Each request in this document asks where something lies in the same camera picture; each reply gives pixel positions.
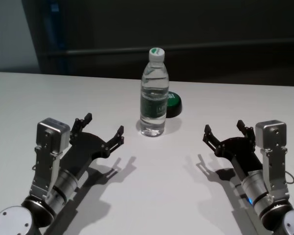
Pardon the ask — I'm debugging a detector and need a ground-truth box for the green YES button black base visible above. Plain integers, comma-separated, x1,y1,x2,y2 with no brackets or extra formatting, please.
166,91,184,119

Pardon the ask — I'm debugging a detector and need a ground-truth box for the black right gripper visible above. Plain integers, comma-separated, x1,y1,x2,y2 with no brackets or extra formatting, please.
202,119,264,177

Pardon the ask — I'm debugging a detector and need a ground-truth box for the dark grey horizontal rail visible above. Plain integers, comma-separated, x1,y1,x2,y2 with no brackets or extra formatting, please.
66,44,294,55

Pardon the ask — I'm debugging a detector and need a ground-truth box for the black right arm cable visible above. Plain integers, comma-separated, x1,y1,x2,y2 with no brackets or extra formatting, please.
285,170,294,186

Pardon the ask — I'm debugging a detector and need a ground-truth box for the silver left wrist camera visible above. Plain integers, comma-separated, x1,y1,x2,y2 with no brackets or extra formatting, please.
30,117,72,199

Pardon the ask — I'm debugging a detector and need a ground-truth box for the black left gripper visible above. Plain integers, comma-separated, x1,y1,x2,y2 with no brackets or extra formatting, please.
60,113,125,177

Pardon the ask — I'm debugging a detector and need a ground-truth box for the clear water bottle green label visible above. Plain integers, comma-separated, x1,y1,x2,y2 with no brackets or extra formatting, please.
139,47,171,138

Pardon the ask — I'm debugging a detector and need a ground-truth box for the blue metal post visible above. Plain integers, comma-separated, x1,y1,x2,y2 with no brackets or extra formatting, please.
44,0,70,74

